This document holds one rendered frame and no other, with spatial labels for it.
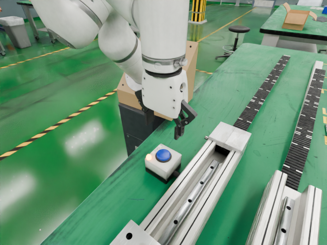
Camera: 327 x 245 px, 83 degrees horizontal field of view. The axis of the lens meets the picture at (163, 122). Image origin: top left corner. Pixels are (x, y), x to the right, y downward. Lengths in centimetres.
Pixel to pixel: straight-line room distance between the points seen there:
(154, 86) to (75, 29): 24
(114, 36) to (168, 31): 32
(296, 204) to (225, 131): 25
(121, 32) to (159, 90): 28
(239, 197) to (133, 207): 29
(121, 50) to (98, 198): 43
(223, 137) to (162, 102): 26
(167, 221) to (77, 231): 22
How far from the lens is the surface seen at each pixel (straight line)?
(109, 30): 63
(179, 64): 36
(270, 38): 266
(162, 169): 52
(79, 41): 53
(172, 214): 47
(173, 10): 32
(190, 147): 66
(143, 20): 34
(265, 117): 90
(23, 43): 525
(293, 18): 263
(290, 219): 53
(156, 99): 40
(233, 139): 58
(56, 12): 50
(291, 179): 68
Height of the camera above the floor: 125
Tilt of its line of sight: 39 degrees down
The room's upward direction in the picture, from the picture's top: straight up
